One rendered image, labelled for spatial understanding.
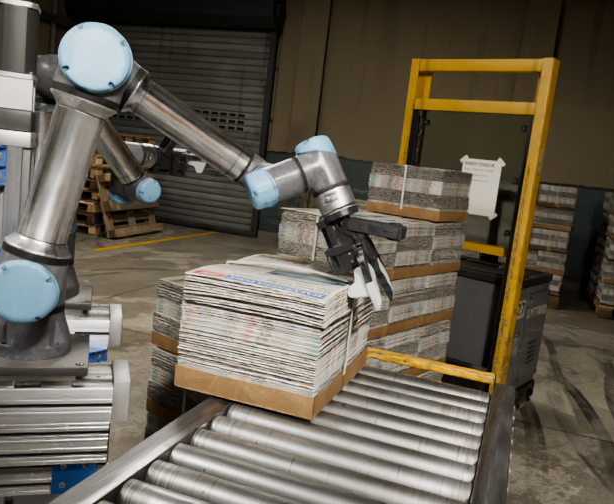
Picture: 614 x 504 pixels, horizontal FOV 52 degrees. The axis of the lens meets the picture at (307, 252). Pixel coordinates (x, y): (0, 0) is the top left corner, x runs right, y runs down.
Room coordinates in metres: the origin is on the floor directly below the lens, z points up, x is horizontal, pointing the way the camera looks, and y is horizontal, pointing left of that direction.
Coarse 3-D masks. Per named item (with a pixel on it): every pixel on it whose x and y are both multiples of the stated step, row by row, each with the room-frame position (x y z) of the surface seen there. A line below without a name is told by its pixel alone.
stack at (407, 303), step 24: (168, 288) 1.96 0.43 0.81; (408, 288) 2.57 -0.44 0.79; (168, 312) 1.97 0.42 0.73; (384, 312) 2.43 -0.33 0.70; (408, 312) 2.58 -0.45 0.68; (168, 336) 1.95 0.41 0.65; (384, 336) 2.47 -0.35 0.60; (408, 336) 2.60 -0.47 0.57; (168, 360) 1.94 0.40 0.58; (168, 384) 1.95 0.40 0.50; (168, 408) 1.94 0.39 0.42
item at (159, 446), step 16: (208, 400) 1.12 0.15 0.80; (224, 400) 1.13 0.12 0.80; (192, 416) 1.04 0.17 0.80; (208, 416) 1.05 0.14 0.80; (160, 432) 0.97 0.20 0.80; (176, 432) 0.98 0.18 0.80; (192, 432) 0.99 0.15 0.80; (144, 448) 0.91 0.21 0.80; (160, 448) 0.91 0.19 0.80; (112, 464) 0.85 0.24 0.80; (128, 464) 0.86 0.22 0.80; (144, 464) 0.86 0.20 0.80; (96, 480) 0.80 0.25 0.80; (112, 480) 0.81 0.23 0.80; (128, 480) 0.82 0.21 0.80; (64, 496) 0.76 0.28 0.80; (80, 496) 0.76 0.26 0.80; (96, 496) 0.76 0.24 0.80; (112, 496) 0.79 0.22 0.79
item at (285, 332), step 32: (192, 288) 1.15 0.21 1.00; (224, 288) 1.13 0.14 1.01; (256, 288) 1.11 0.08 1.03; (288, 288) 1.12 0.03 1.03; (320, 288) 1.15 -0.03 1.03; (192, 320) 1.16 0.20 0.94; (224, 320) 1.14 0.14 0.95; (256, 320) 1.11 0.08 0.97; (288, 320) 1.09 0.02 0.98; (320, 320) 1.07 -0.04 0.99; (192, 352) 1.16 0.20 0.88; (224, 352) 1.14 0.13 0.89; (256, 352) 1.11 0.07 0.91; (288, 352) 1.09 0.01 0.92; (320, 352) 1.08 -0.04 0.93; (288, 384) 1.09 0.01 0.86; (320, 384) 1.11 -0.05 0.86
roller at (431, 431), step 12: (324, 408) 1.18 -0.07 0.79; (336, 408) 1.17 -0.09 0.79; (348, 408) 1.17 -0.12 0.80; (360, 408) 1.17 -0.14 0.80; (360, 420) 1.15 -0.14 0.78; (372, 420) 1.15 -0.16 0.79; (384, 420) 1.14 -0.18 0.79; (396, 420) 1.14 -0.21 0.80; (408, 420) 1.14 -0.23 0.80; (408, 432) 1.12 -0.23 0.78; (420, 432) 1.12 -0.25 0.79; (432, 432) 1.11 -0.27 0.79; (444, 432) 1.11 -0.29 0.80; (456, 432) 1.11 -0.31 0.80; (456, 444) 1.09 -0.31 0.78; (468, 444) 1.09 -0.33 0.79; (480, 444) 1.09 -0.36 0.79
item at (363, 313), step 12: (264, 264) 1.35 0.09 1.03; (288, 264) 1.38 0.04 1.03; (300, 264) 1.39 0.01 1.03; (312, 264) 1.41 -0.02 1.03; (324, 264) 1.43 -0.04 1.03; (348, 276) 1.32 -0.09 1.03; (360, 300) 1.30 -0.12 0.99; (360, 312) 1.32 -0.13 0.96; (372, 312) 1.42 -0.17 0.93; (360, 324) 1.33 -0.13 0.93; (360, 336) 1.36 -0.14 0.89; (360, 348) 1.37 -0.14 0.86; (348, 360) 1.28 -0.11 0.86
